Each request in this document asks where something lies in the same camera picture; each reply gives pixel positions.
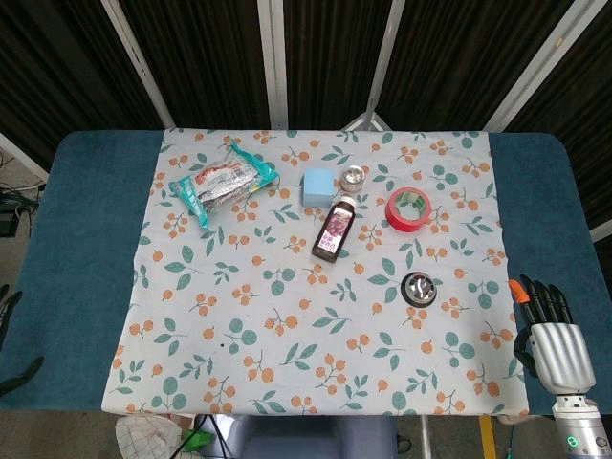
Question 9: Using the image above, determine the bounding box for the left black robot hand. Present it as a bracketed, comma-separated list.
[0, 284, 46, 398]

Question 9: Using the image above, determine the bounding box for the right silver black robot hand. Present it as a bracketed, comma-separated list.
[508, 274, 598, 396]

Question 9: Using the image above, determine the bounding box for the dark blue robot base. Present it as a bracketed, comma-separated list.
[196, 413, 398, 459]

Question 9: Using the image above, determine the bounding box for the teal blue table cover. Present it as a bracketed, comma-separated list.
[0, 130, 612, 417]

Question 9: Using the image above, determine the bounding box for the white checked cloth bag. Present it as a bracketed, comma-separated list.
[115, 414, 185, 459]

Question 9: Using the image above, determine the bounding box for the red tape roll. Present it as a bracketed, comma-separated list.
[384, 186, 433, 237]

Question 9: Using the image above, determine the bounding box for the green plastic object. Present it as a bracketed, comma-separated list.
[184, 428, 214, 451]

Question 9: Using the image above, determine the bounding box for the floral print tablecloth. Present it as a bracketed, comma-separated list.
[101, 127, 532, 416]

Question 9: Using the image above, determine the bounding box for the dark purple juice bottle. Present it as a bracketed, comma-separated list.
[311, 196, 359, 264]

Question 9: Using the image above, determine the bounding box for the teal silver snack packet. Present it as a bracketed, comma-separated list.
[168, 138, 282, 229]

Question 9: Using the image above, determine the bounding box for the small clear round jar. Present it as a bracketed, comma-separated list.
[339, 164, 367, 194]

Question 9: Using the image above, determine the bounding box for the light blue foam block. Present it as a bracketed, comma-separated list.
[300, 167, 337, 208]

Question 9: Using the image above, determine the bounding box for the floor cables and power strip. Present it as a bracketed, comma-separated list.
[0, 142, 45, 237]

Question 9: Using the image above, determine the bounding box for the white panel frame post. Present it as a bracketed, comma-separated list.
[256, 0, 291, 130]
[341, 0, 407, 132]
[99, 0, 176, 129]
[481, 0, 596, 133]

